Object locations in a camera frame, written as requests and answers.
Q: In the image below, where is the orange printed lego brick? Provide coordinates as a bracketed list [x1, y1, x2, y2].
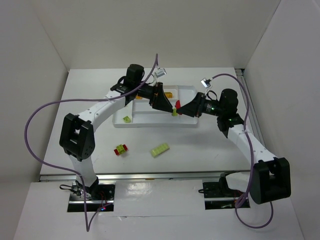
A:
[164, 92, 173, 99]

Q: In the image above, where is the red yellow green lego stack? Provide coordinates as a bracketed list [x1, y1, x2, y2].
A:
[175, 100, 181, 110]

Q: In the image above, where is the lime green lego brick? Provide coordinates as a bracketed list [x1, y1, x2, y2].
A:
[171, 108, 178, 117]

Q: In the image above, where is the small light green lego brick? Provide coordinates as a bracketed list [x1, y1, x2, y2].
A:
[123, 116, 132, 124]

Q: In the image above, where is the yellow lego brick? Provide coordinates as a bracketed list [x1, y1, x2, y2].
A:
[135, 95, 143, 100]

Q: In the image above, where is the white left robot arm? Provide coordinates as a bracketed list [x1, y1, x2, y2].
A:
[59, 64, 173, 196]

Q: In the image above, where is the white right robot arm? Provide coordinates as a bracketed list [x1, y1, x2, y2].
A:
[176, 88, 292, 205]

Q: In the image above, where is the white divided sorting tray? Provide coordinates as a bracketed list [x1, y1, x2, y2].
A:
[112, 85, 198, 128]

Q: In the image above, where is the long light green lego brick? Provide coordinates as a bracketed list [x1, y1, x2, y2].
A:
[150, 143, 170, 158]

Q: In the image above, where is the red green lego cluster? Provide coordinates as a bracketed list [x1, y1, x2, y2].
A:
[113, 144, 128, 156]

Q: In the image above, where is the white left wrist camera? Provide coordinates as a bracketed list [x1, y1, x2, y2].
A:
[154, 68, 167, 78]

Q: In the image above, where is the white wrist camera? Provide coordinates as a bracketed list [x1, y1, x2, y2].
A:
[154, 68, 167, 78]
[200, 78, 212, 89]

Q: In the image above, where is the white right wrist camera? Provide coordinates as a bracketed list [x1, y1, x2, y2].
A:
[200, 78, 212, 89]

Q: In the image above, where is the aluminium rail right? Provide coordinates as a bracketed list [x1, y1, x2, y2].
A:
[235, 68, 273, 163]

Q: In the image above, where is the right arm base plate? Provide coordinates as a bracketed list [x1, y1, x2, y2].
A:
[198, 182, 243, 210]

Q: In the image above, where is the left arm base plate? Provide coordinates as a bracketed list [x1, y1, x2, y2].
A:
[59, 183, 116, 213]

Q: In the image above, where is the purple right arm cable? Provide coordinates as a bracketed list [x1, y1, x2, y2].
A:
[209, 73, 274, 229]

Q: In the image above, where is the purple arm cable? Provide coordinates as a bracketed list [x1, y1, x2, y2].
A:
[209, 73, 274, 229]
[23, 53, 160, 232]

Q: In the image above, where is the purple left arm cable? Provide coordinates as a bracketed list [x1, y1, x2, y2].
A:
[23, 53, 160, 232]

